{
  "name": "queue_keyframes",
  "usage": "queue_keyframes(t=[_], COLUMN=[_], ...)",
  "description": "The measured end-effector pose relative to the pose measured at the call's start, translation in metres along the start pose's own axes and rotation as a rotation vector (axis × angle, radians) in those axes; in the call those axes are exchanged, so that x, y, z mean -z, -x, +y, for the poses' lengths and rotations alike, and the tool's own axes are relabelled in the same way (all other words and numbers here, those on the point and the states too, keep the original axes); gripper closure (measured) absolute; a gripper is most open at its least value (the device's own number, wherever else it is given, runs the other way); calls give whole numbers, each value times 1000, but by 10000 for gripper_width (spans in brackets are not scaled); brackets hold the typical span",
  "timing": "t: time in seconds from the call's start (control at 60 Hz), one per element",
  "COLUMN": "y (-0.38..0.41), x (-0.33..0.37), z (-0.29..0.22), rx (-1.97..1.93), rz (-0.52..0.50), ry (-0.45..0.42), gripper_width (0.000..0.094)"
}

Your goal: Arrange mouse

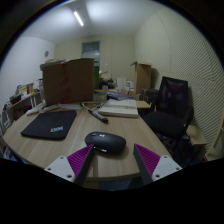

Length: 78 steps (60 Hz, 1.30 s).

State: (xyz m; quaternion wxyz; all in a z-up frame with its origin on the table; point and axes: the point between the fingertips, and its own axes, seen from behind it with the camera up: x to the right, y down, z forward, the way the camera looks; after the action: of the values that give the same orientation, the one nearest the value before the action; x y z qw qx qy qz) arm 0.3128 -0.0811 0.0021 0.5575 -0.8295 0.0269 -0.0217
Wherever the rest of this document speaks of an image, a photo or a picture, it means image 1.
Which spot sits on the light wooden chair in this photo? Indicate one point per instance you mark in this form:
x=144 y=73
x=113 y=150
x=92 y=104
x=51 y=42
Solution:
x=196 y=135

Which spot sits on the flat white remote control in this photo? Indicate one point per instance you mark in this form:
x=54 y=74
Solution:
x=33 y=111

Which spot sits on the black office chair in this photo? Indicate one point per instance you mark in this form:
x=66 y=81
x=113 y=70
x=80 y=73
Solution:
x=165 y=123

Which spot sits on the black marker pen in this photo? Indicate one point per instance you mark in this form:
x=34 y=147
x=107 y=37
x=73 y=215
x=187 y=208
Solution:
x=98 y=116

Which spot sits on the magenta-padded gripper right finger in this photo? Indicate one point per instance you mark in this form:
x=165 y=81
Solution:
x=166 y=165

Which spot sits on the large brown cardboard box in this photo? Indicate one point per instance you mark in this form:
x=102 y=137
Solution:
x=78 y=81

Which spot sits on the cluttered shelf unit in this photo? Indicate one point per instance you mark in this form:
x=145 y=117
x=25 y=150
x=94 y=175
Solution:
x=20 y=100

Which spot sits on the tall open cardboard box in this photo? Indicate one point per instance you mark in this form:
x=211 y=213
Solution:
x=142 y=78

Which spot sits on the black computer mouse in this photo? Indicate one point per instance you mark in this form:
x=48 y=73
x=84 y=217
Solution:
x=106 y=141

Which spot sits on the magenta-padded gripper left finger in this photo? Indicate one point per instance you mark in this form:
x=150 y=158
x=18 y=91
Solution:
x=59 y=166

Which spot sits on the blue book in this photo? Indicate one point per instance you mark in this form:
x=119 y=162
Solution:
x=118 y=95

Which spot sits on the black mouse pad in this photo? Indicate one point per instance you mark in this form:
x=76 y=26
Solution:
x=50 y=124

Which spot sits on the grey door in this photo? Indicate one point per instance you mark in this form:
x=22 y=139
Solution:
x=90 y=50

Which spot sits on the round wall clock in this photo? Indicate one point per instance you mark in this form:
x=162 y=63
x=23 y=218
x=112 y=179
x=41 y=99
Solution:
x=46 y=53

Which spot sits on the ceiling tube light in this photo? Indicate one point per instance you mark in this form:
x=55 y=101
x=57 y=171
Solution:
x=78 y=18

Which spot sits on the thick white book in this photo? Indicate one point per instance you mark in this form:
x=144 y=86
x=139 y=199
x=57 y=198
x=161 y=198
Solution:
x=119 y=108

